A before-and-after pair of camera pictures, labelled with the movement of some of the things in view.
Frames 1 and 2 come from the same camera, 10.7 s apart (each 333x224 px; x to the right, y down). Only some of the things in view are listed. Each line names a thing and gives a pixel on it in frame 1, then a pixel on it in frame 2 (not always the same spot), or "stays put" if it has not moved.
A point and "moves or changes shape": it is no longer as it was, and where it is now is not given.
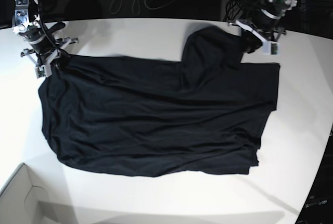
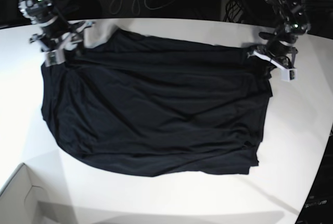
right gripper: (257, 35) to (280, 55)
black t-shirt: (204, 115) moves or changes shape
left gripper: (42, 61) to (57, 37)
